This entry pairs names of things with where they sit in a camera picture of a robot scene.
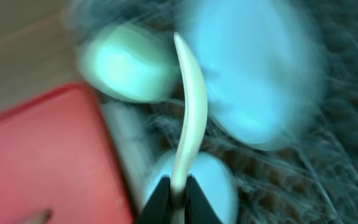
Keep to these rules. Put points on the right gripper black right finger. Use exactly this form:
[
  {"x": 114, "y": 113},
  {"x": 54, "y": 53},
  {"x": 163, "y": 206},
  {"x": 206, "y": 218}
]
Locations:
[{"x": 197, "y": 208}]

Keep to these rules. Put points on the large light blue plate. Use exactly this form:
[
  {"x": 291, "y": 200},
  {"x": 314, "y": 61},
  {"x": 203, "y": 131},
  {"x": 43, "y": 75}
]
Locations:
[{"x": 262, "y": 65}]

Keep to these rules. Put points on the green bowl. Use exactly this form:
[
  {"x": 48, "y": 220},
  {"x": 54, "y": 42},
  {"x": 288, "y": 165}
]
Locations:
[{"x": 130, "y": 63}]

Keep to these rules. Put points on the white plastic spoon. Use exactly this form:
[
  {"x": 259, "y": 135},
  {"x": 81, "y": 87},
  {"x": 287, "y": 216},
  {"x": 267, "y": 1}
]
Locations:
[{"x": 195, "y": 117}]

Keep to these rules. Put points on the grey dishwasher rack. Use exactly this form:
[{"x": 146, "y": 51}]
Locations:
[{"x": 315, "y": 180}]

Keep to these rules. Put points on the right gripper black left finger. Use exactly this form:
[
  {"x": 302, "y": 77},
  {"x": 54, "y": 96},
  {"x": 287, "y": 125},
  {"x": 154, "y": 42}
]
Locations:
[{"x": 157, "y": 209}]

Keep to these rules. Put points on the small light blue bowl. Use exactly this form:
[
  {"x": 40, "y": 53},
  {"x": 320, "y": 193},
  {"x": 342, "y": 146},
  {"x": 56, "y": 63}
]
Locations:
[{"x": 213, "y": 176}]

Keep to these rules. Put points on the red serving tray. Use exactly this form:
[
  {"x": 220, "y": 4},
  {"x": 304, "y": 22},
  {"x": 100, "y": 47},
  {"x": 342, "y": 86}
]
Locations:
[{"x": 56, "y": 154}]

